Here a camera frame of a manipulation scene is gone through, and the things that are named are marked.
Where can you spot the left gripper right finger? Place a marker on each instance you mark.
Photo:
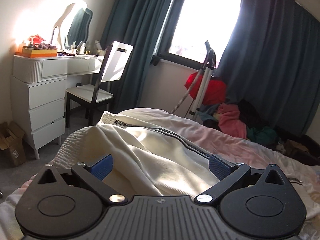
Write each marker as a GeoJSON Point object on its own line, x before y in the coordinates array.
{"type": "Point", "coordinates": [252, 203]}

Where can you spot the cream white zip jacket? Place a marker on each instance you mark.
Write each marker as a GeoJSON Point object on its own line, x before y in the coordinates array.
{"type": "Point", "coordinates": [154, 152]}

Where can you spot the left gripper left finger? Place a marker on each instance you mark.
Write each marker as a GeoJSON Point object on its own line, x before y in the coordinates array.
{"type": "Point", "coordinates": [68, 203]}

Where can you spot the white black chair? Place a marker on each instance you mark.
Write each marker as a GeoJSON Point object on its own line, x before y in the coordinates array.
{"type": "Point", "coordinates": [92, 96]}

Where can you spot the wavy vanity mirror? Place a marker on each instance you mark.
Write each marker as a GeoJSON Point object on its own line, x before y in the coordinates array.
{"type": "Point", "coordinates": [71, 30]}

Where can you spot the red cloth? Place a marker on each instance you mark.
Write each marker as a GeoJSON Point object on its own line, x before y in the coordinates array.
{"type": "Point", "coordinates": [215, 93]}

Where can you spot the teal curtain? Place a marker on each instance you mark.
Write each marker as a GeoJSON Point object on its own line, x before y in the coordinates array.
{"type": "Point", "coordinates": [272, 62]}
{"type": "Point", "coordinates": [138, 23]}

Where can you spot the garment steamer stand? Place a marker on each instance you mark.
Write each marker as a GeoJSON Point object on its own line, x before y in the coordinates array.
{"type": "Point", "coordinates": [206, 71]}

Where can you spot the white dressing table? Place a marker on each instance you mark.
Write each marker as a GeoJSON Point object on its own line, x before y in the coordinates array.
{"type": "Point", "coordinates": [37, 90]}

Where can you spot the green cloth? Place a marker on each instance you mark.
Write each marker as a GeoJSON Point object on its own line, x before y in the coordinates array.
{"type": "Point", "coordinates": [266, 136]}

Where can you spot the cardboard box on floor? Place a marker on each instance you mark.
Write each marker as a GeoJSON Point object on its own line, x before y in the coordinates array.
{"type": "Point", "coordinates": [12, 143]}

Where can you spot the teal left curtain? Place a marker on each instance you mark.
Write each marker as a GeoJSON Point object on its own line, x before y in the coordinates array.
{"type": "Point", "coordinates": [138, 23]}

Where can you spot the teal right curtain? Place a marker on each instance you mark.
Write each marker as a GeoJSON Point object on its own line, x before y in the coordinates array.
{"type": "Point", "coordinates": [272, 62]}

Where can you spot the pink cloth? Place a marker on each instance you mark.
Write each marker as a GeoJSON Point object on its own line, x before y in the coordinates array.
{"type": "Point", "coordinates": [229, 121]}

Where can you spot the orange box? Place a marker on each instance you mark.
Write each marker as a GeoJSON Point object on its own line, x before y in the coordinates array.
{"type": "Point", "coordinates": [33, 53]}

